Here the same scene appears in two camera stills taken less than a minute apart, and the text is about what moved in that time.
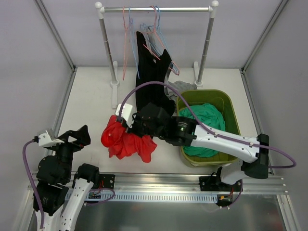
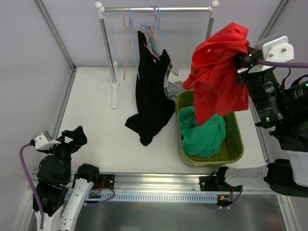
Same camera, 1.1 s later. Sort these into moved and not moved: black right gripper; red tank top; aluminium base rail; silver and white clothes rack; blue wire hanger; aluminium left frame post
Moved: black right gripper; red tank top
Not moved: aluminium left frame post; silver and white clothes rack; aluminium base rail; blue wire hanger
